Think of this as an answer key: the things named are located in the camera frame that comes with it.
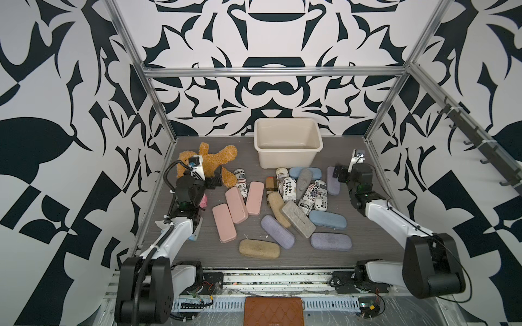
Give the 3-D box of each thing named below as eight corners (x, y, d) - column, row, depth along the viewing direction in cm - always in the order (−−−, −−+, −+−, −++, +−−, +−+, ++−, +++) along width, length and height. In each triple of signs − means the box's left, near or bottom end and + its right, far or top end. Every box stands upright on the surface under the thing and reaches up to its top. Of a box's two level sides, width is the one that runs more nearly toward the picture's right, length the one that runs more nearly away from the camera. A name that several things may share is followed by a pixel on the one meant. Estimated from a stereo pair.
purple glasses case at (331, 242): (311, 250, 83) (312, 248, 81) (309, 234, 87) (310, 232, 85) (351, 250, 83) (353, 249, 81) (347, 234, 87) (349, 232, 85)
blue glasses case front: (310, 228, 87) (311, 226, 85) (308, 212, 92) (309, 210, 90) (346, 228, 87) (347, 226, 86) (342, 213, 92) (343, 210, 90)
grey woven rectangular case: (278, 215, 91) (279, 209, 86) (288, 204, 94) (290, 198, 89) (308, 240, 84) (311, 235, 79) (318, 227, 87) (321, 221, 83)
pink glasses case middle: (234, 225, 88) (234, 222, 85) (223, 194, 97) (222, 191, 95) (250, 218, 90) (250, 215, 87) (237, 189, 99) (237, 185, 96)
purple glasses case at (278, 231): (259, 224, 89) (259, 221, 87) (267, 215, 92) (268, 212, 89) (288, 252, 82) (289, 249, 80) (296, 242, 85) (298, 239, 82)
